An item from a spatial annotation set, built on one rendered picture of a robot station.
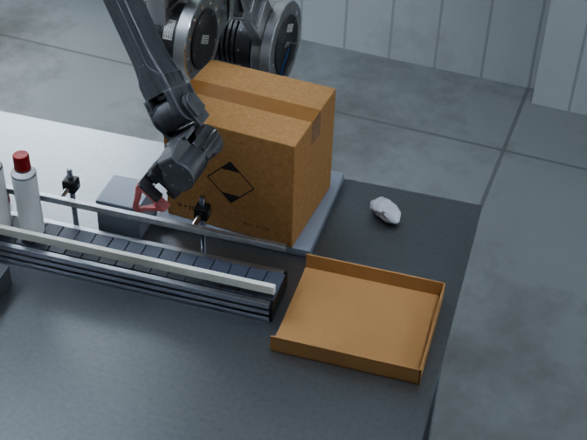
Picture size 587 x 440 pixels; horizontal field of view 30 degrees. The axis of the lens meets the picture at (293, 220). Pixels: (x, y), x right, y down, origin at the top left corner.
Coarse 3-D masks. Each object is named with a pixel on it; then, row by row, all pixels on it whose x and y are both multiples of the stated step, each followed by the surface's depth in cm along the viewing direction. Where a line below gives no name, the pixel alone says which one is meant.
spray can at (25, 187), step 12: (12, 156) 221; (24, 156) 221; (24, 168) 222; (12, 180) 224; (24, 180) 222; (36, 180) 225; (24, 192) 224; (36, 192) 226; (24, 204) 226; (36, 204) 228; (24, 216) 228; (36, 216) 229; (24, 228) 231; (36, 228) 231
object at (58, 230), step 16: (16, 224) 236; (48, 224) 236; (0, 240) 232; (16, 240) 233; (80, 240) 233; (96, 240) 233; (112, 240) 233; (128, 240) 233; (80, 256) 229; (96, 256) 229; (160, 256) 229; (176, 256) 230; (192, 256) 230; (144, 272) 226; (160, 272) 225; (224, 272) 226; (240, 272) 226; (256, 272) 226; (272, 272) 226; (224, 288) 222; (240, 288) 222
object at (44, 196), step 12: (12, 192) 233; (72, 204) 230; (84, 204) 229; (96, 204) 229; (120, 216) 228; (132, 216) 227; (144, 216) 227; (180, 228) 225; (192, 228) 224; (204, 228) 224; (240, 240) 222; (252, 240) 222; (264, 240) 222
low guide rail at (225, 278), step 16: (0, 224) 231; (32, 240) 229; (48, 240) 228; (64, 240) 227; (112, 256) 225; (128, 256) 224; (144, 256) 224; (176, 272) 223; (192, 272) 222; (208, 272) 221; (256, 288) 219; (272, 288) 218
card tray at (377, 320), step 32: (320, 256) 232; (320, 288) 230; (352, 288) 230; (384, 288) 230; (416, 288) 230; (288, 320) 222; (320, 320) 222; (352, 320) 222; (384, 320) 223; (416, 320) 223; (288, 352) 215; (320, 352) 212; (352, 352) 216; (384, 352) 216; (416, 352) 216
